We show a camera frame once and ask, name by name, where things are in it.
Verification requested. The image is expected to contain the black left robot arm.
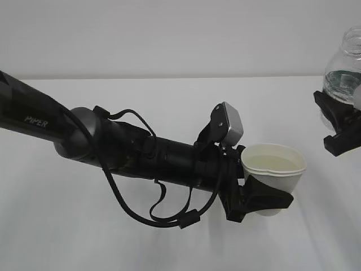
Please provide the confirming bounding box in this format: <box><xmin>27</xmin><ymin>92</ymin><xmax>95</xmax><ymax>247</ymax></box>
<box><xmin>1</xmin><ymin>73</ymin><xmax>293</xmax><ymax>228</ymax></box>

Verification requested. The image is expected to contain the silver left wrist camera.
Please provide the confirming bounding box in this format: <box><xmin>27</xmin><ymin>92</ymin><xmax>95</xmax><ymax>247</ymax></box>
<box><xmin>209</xmin><ymin>102</ymin><xmax>244</xmax><ymax>147</ymax></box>

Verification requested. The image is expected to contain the white paper cup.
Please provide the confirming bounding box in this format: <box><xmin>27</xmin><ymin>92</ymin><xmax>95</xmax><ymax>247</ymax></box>
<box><xmin>241</xmin><ymin>143</ymin><xmax>307</xmax><ymax>217</ymax></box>

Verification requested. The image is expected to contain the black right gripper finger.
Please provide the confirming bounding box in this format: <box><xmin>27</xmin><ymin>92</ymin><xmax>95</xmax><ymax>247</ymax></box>
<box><xmin>313</xmin><ymin>91</ymin><xmax>360</xmax><ymax>156</ymax></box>

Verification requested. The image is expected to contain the clear plastic water bottle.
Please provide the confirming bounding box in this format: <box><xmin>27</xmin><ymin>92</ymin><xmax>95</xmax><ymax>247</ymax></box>
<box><xmin>322</xmin><ymin>26</ymin><xmax>360</xmax><ymax>110</ymax></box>

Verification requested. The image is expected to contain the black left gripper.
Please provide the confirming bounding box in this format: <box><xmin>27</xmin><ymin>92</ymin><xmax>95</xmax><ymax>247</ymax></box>
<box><xmin>194</xmin><ymin>145</ymin><xmax>294</xmax><ymax>222</ymax></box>

